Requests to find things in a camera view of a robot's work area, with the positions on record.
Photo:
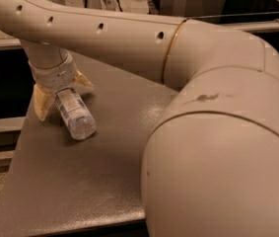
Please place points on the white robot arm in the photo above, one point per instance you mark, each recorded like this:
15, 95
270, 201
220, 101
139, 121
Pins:
211, 164

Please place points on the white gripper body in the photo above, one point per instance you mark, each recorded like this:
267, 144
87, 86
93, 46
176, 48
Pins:
51, 77

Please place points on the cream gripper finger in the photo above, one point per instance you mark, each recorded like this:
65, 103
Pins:
43, 101
81, 83

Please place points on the blue label plastic bottle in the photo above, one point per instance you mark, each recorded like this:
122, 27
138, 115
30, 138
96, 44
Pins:
75, 114

